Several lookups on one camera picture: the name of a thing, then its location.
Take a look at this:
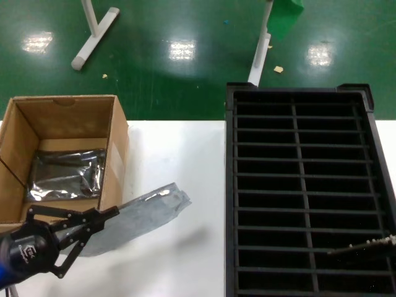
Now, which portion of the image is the black slotted plastic container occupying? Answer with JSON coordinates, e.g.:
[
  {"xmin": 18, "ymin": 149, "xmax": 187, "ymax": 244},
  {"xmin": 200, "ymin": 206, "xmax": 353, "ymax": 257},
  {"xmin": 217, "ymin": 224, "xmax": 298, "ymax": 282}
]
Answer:
[{"xmin": 224, "ymin": 82, "xmax": 396, "ymax": 297}]

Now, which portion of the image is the silver antistatic bag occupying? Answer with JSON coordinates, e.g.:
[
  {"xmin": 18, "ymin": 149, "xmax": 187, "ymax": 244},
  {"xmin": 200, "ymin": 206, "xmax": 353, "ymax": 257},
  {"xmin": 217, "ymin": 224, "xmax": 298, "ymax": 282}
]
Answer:
[
  {"xmin": 26, "ymin": 148, "xmax": 108, "ymax": 202},
  {"xmin": 75, "ymin": 182, "xmax": 192, "ymax": 257}
]

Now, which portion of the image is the green tablecloth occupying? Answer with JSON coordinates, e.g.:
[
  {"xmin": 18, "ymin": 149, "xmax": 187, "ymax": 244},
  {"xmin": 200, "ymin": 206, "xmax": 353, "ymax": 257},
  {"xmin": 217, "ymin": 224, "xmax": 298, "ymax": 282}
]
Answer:
[{"xmin": 267, "ymin": 0, "xmax": 306, "ymax": 41}]

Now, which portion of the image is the white metal table leg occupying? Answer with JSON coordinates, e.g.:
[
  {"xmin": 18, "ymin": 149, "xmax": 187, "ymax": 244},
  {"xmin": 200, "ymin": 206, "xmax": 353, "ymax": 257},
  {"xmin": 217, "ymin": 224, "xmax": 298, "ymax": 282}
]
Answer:
[
  {"xmin": 71, "ymin": 0, "xmax": 121, "ymax": 71},
  {"xmin": 247, "ymin": 0, "xmax": 275, "ymax": 87}
]

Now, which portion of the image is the brown cardboard box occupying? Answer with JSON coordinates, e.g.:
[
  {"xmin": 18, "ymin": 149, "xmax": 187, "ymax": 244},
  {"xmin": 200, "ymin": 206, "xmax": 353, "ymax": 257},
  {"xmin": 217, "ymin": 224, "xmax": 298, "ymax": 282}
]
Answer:
[{"xmin": 0, "ymin": 94, "xmax": 130, "ymax": 233}]

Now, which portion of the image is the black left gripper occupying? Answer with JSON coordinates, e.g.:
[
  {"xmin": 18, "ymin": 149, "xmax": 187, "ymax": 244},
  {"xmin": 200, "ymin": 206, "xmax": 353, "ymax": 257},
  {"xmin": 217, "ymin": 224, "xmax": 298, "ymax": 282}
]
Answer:
[{"xmin": 8, "ymin": 205, "xmax": 121, "ymax": 282}]

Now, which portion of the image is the dark graphics card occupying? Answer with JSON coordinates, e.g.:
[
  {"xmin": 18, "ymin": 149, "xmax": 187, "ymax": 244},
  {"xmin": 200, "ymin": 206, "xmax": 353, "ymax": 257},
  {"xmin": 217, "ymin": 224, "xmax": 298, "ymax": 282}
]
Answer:
[{"xmin": 326, "ymin": 234, "xmax": 396, "ymax": 257}]

